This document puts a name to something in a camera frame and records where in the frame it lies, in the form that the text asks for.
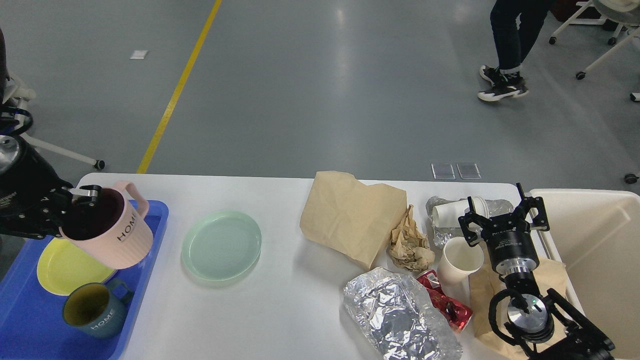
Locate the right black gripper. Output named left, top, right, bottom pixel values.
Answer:
left=458, top=183, right=550, bottom=275

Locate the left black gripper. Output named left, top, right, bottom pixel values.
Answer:
left=0, top=145, right=103, bottom=239

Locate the pink home mug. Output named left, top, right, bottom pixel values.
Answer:
left=59, top=180, right=153, bottom=269

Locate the light green plate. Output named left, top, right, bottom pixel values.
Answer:
left=181, top=210, right=262, bottom=283

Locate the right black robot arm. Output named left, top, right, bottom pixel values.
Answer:
left=458, top=183, right=615, bottom=360

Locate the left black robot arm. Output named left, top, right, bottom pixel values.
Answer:
left=0, top=42, right=105, bottom=239

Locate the brown paper bag under arm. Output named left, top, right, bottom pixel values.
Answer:
left=469, top=255, right=569, bottom=360

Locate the small crumpled foil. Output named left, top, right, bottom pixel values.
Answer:
left=425, top=196, right=515, bottom=249

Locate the lying white paper cup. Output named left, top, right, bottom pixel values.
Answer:
left=432, top=196, right=490, bottom=228

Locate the upright white paper cup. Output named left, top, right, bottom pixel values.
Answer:
left=436, top=237, right=485, bottom=285

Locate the yellow plate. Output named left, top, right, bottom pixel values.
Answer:
left=36, top=238, right=118, bottom=296

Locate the beige plastic bin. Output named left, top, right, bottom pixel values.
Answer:
left=530, top=189, right=640, bottom=360

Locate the crumpled brown paper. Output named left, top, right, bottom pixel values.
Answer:
left=387, top=204, right=435, bottom=272

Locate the dark teal home mug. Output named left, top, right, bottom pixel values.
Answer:
left=61, top=278, right=135, bottom=339

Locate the red snack wrapper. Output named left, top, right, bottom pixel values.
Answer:
left=416, top=269, right=474, bottom=334

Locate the blue plastic tray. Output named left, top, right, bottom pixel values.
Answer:
left=0, top=200, right=170, bottom=360

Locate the crumpled aluminium foil sheet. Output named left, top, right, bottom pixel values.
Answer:
left=343, top=267, right=463, bottom=360

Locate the large brown paper bag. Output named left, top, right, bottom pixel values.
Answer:
left=299, top=170, right=408, bottom=270

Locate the person in dark trousers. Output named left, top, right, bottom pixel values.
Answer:
left=477, top=0, right=554, bottom=102

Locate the white chair base right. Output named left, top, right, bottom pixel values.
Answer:
left=545, top=0, right=639, bottom=84

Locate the white chair frame left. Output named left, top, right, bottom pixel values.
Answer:
left=2, top=71, right=106, bottom=171

